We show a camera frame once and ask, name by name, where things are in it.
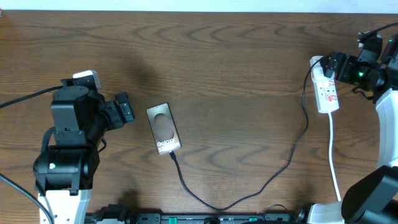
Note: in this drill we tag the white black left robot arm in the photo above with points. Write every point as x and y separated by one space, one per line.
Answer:
69 156

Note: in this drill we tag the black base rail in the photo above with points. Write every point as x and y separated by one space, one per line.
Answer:
120 214

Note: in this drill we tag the silver smartphone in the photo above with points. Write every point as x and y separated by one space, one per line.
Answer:
163 128

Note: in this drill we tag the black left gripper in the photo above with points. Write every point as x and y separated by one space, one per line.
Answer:
111 107

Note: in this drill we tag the white USB charger adapter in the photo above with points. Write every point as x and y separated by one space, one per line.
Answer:
317 74

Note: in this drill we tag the white power strip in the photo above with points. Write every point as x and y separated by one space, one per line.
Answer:
325 92

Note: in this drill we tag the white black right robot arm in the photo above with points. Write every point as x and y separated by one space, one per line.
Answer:
372 199

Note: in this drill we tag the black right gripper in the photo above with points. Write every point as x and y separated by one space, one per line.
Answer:
347 61

